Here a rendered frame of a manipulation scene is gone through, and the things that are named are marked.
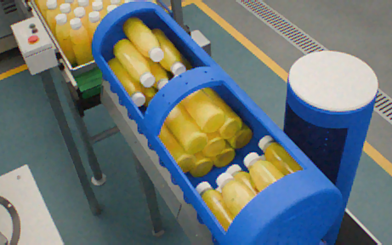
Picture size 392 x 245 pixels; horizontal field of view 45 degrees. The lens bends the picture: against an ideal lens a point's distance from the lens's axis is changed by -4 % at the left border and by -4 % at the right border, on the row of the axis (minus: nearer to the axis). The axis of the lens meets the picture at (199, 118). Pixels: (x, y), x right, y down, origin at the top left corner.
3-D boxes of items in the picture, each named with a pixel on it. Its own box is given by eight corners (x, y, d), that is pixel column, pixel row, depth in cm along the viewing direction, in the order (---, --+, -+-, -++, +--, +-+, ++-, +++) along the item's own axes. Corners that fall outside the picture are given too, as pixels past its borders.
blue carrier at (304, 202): (235, 296, 110) (242, 230, 90) (97, 85, 165) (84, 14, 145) (331, 242, 120) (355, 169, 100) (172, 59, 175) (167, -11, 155)
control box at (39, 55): (31, 76, 164) (23, 52, 157) (19, 47, 177) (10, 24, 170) (59, 65, 168) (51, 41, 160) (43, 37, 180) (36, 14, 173)
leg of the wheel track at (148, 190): (155, 238, 230) (133, 155, 186) (150, 230, 234) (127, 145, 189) (166, 233, 232) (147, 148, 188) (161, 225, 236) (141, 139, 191)
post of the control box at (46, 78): (93, 215, 242) (34, 60, 170) (91, 210, 244) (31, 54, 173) (100, 212, 243) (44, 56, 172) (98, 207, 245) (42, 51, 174)
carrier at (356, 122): (278, 198, 224) (268, 252, 205) (292, 48, 162) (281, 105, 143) (339, 208, 218) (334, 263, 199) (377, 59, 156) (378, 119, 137)
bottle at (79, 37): (84, 57, 186) (73, 17, 173) (99, 60, 184) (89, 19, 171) (74, 68, 182) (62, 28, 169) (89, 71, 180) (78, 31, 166)
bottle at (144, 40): (117, 32, 154) (141, 61, 142) (127, 13, 152) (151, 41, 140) (136, 37, 159) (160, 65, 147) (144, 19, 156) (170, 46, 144)
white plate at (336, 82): (294, 46, 161) (293, 48, 162) (283, 102, 142) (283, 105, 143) (377, 56, 155) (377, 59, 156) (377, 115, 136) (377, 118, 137)
